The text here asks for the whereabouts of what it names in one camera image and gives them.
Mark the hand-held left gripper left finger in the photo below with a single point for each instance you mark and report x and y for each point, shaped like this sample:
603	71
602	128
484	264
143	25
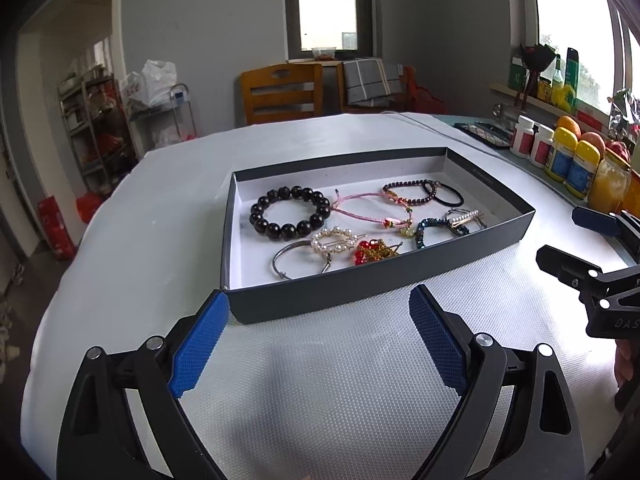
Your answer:
197	345

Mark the green glass bottle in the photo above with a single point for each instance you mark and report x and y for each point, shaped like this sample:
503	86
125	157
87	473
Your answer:
557	72

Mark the large white plastic bag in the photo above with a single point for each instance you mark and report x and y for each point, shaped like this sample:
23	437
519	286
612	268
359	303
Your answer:
160	82

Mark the green box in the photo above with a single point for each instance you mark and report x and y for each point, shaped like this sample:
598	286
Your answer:
516	74

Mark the orange drink bottle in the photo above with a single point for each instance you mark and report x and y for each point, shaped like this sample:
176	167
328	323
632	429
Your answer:
632	195

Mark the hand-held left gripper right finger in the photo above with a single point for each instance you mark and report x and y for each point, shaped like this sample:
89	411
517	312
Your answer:
440	340

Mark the metal pot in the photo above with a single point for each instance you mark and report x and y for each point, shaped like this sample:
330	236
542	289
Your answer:
507	111

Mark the red bead gold ornament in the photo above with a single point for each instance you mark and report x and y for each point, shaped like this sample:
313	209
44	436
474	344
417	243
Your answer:
361	259

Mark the red fruit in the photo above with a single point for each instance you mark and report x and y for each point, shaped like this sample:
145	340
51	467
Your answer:
619	151

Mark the small white plastic bag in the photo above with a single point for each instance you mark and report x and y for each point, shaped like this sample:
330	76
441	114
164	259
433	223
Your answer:
132	90

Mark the person's right hand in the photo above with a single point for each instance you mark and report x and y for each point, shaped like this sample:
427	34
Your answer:
624	362

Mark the oval pearl hair clip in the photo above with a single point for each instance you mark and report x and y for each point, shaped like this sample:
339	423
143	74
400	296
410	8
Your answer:
316	245

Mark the small yellow jar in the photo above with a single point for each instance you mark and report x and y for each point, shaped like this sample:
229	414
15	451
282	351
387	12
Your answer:
545	91

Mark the wooden chair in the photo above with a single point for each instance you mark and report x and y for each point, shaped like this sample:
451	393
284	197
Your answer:
340	95
280	95

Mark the dark grey cardboard box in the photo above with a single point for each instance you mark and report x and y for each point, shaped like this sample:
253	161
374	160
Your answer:
310	297

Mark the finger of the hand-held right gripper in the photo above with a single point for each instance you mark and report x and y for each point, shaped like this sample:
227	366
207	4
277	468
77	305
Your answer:
565	262
592	220

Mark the red plastic bag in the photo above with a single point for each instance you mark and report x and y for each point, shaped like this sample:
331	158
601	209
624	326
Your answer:
90	207

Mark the yellow blue-label bottle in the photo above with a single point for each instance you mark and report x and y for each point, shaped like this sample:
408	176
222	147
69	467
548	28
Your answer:
559	157
582	172

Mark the yellow plastic toy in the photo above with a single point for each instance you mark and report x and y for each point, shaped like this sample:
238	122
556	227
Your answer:
564	97

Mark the green spray can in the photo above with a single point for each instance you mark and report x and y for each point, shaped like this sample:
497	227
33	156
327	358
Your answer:
572	75

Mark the white pill bottle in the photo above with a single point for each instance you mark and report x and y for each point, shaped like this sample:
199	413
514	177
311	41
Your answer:
541	147
522	137

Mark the pearl bar hair clip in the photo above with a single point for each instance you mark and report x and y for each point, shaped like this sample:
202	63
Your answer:
465	216

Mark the glass honey jar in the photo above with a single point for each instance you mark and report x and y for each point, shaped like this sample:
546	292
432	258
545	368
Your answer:
607	187

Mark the dark checked tray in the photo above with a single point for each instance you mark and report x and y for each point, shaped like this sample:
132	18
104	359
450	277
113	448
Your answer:
482	132

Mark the metal storage rack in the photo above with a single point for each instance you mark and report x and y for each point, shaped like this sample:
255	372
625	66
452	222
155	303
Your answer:
100	130

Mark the dark wrapped bouquet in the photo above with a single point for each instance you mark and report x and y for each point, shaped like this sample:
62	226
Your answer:
537	57

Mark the bowl on window sill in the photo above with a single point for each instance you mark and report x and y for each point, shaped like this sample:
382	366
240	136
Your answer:
323	52

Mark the folded grey plaid cloth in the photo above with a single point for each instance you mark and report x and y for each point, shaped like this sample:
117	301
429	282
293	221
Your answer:
372	80

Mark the red box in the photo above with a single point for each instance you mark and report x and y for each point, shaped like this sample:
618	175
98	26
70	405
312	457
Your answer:
56	227

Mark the crumpled silver foil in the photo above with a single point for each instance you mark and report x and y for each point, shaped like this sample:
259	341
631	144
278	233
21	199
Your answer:
625	107

